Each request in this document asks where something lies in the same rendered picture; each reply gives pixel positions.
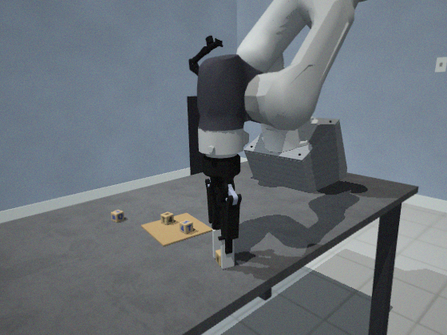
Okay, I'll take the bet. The tan flat mat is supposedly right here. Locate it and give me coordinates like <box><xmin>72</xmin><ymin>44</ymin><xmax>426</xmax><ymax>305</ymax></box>
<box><xmin>141</xmin><ymin>213</ymin><xmax>213</xmax><ymax>246</ymax></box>

